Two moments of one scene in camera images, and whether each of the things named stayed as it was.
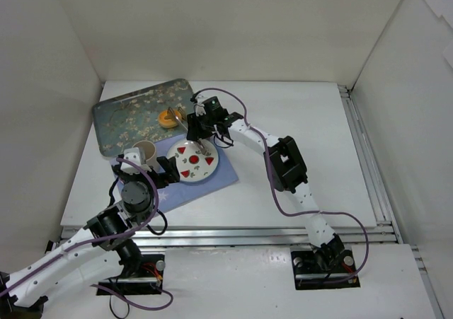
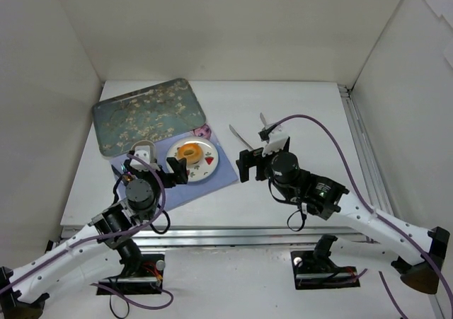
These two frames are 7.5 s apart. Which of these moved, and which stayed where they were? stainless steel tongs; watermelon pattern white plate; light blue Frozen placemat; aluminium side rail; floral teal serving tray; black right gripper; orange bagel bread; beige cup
Moved: black right gripper; stainless steel tongs; orange bagel bread
Stayed: floral teal serving tray; watermelon pattern white plate; beige cup; aluminium side rail; light blue Frozen placemat
